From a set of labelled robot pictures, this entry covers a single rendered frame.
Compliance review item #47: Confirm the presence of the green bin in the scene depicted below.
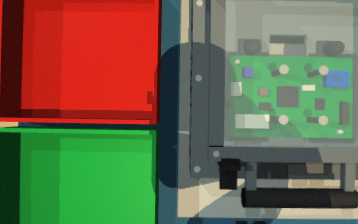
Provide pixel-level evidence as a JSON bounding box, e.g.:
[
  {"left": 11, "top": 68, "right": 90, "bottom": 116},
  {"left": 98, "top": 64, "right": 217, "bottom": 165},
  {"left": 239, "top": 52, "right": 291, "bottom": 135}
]
[{"left": 0, "top": 126, "right": 160, "bottom": 224}]

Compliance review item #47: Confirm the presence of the red bin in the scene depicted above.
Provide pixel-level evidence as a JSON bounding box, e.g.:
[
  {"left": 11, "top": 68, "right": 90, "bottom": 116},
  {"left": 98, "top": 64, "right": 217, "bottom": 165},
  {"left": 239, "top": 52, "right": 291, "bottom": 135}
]
[{"left": 0, "top": 0, "right": 162, "bottom": 124}]

